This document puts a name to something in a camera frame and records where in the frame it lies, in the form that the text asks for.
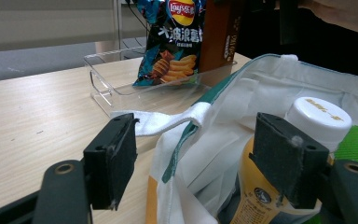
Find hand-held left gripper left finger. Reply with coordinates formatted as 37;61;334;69
83;112;139;211

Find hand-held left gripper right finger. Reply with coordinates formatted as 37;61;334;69
249;112;330;209

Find yellow bottle with white cap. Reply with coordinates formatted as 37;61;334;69
229;96;353;224

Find white dotted tote bag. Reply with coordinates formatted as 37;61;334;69
110;53;358;224

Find clear plastic tray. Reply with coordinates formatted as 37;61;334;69
83;46;241;118

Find blue potato chips bag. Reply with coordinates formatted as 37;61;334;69
132;0;207;88

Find brown snack box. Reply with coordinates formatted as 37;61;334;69
198;0;246;89

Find beige office desk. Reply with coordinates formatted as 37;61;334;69
0;0;150;63

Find black floor cables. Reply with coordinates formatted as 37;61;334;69
124;0;151;33

